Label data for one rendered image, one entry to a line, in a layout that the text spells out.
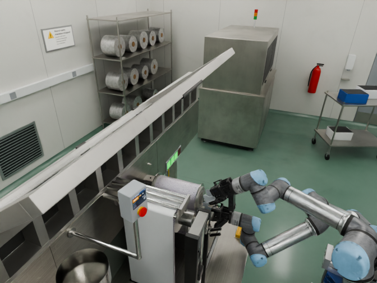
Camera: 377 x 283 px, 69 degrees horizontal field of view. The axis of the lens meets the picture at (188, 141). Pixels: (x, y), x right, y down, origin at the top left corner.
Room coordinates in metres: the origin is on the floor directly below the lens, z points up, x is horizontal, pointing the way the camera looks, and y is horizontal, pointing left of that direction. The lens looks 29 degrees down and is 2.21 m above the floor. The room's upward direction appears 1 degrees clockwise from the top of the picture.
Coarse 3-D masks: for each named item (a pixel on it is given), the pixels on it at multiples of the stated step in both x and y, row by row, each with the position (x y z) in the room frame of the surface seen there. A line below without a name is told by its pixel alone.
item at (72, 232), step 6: (72, 228) 0.72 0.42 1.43; (72, 234) 0.71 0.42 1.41; (78, 234) 0.71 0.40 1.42; (90, 240) 0.68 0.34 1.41; (96, 240) 0.68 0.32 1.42; (102, 246) 0.66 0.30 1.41; (108, 246) 0.66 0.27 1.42; (114, 246) 0.66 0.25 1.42; (120, 252) 0.64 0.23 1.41; (126, 252) 0.63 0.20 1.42; (132, 252) 0.63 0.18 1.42; (138, 258) 0.61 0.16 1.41
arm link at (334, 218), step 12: (276, 180) 1.07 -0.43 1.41; (288, 192) 0.99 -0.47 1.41; (300, 192) 0.98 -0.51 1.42; (300, 204) 0.93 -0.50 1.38; (312, 204) 0.91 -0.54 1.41; (324, 204) 0.90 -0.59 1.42; (324, 216) 0.85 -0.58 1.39; (336, 216) 0.84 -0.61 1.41; (348, 216) 0.82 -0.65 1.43; (336, 228) 0.81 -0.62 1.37; (348, 228) 0.78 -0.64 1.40; (360, 228) 0.75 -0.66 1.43; (372, 228) 0.76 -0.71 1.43
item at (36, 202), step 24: (192, 72) 1.32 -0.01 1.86; (168, 96) 0.64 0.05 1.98; (120, 120) 1.14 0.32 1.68; (144, 120) 0.52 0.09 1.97; (120, 144) 0.42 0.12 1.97; (48, 168) 0.75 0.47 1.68; (72, 168) 0.33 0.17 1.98; (96, 168) 0.35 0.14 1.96; (48, 192) 0.28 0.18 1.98; (0, 216) 0.29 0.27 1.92; (24, 216) 0.27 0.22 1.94
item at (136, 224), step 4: (136, 220) 0.61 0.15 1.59; (136, 224) 0.61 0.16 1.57; (136, 228) 0.61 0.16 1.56; (136, 232) 0.61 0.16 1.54; (136, 236) 0.61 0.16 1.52; (136, 240) 0.61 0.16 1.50; (136, 244) 0.61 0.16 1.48; (136, 248) 0.61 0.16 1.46; (140, 248) 0.62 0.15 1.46; (136, 252) 0.61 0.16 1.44; (140, 252) 0.62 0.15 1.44; (140, 256) 0.61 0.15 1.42
